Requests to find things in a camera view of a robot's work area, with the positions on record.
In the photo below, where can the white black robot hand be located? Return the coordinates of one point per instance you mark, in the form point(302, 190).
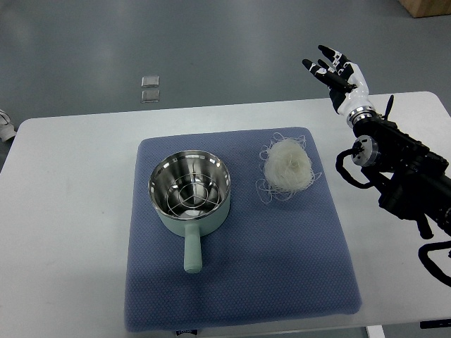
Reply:
point(346, 85)

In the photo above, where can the white vermicelli nest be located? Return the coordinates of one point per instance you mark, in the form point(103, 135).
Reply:
point(286, 167)

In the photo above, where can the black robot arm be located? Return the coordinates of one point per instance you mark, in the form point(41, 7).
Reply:
point(409, 176)

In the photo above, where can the mint green steel pot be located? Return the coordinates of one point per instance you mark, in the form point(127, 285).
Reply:
point(191, 191)

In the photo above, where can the brown cardboard box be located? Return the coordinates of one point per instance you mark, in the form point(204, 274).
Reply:
point(426, 8)

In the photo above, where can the blue woven mat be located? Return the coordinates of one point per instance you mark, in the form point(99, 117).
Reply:
point(270, 260)

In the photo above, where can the upper metal floor plate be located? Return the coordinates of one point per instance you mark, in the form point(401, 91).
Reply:
point(149, 81)

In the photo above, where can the dark label under table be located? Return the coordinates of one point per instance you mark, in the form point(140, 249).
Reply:
point(181, 332)

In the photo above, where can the white object at left edge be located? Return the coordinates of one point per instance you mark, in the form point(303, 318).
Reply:
point(7, 129)

